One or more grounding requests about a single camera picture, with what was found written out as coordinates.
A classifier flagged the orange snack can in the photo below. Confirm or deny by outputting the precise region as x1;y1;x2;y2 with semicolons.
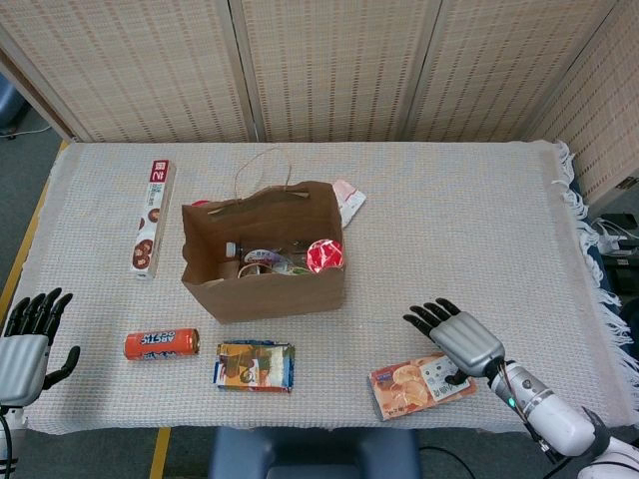
123;327;202;361

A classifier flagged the brown paper bag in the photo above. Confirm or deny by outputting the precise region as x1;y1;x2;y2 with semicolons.
180;147;346;325

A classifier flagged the white woven tablecloth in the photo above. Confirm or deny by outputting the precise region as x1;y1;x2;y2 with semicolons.
22;139;639;435

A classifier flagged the beige woven screen panel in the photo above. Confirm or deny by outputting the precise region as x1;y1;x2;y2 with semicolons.
401;0;620;144
526;0;639;206
232;0;443;144
0;0;259;145

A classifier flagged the white power strip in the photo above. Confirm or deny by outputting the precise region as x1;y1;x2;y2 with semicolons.
593;219;639;256

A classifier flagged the black box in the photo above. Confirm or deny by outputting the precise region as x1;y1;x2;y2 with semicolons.
601;251;639;300

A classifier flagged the white pink snack packet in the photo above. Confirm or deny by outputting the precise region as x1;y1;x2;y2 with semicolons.
332;178;368;231

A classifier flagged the green chips can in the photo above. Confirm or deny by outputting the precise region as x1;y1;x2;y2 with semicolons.
305;238;345;274

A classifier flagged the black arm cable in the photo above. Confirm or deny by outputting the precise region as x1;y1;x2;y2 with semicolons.
417;423;568;479

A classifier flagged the orange biscuit box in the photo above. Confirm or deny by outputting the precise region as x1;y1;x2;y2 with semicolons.
368;351;478;423

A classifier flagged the dark blue padded seat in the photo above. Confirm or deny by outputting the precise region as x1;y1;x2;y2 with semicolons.
208;426;423;479

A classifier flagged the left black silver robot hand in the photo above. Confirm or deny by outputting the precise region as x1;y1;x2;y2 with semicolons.
0;286;82;408

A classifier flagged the colourful taped snack box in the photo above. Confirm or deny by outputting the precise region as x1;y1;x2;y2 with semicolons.
213;340;297;394

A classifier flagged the gold foil snack bag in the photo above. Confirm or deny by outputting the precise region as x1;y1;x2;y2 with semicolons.
238;261;274;279

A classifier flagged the yellow floor tape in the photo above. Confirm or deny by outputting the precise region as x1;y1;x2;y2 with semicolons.
148;427;172;479
0;142;69;320

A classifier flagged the white green snack packet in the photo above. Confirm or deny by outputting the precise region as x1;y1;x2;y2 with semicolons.
273;258;311;277

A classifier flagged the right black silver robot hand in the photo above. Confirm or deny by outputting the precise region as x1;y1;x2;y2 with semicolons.
402;297;505;395

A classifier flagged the blue chair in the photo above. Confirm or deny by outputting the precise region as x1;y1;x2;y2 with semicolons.
0;74;26;136

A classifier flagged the clear plastic water bottle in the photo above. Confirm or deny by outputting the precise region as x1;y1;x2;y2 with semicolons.
224;241;311;265

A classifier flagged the long white cookie box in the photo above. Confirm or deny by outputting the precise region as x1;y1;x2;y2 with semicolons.
129;159;179;280

